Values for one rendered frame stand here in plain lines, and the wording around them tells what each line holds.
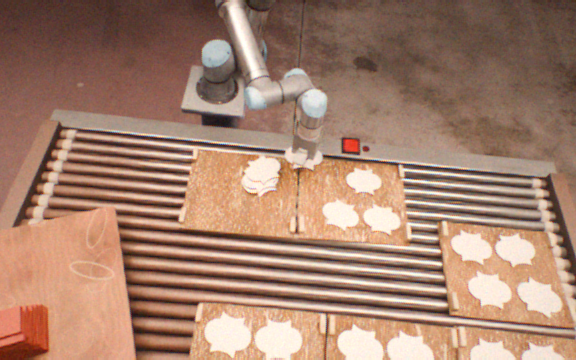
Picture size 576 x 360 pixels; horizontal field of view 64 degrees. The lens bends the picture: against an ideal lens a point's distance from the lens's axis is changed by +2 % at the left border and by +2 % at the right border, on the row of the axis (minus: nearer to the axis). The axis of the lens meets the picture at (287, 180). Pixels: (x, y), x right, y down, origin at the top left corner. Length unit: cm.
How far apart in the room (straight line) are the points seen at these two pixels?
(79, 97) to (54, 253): 196
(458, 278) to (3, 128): 278
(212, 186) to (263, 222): 24
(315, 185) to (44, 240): 93
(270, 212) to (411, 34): 268
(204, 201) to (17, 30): 263
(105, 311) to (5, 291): 29
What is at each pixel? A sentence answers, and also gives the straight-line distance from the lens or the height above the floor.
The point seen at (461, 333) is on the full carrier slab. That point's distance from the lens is 162.
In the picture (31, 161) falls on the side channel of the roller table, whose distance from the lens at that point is 190.
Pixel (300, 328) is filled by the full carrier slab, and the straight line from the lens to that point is 151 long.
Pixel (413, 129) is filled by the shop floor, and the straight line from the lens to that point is 330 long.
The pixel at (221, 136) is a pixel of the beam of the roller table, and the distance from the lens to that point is 187.
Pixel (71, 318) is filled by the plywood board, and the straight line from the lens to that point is 148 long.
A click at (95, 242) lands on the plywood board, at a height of 104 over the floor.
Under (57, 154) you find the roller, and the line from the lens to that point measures 193.
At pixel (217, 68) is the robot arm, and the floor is 106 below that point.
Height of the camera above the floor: 239
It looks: 57 degrees down
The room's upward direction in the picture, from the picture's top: 9 degrees clockwise
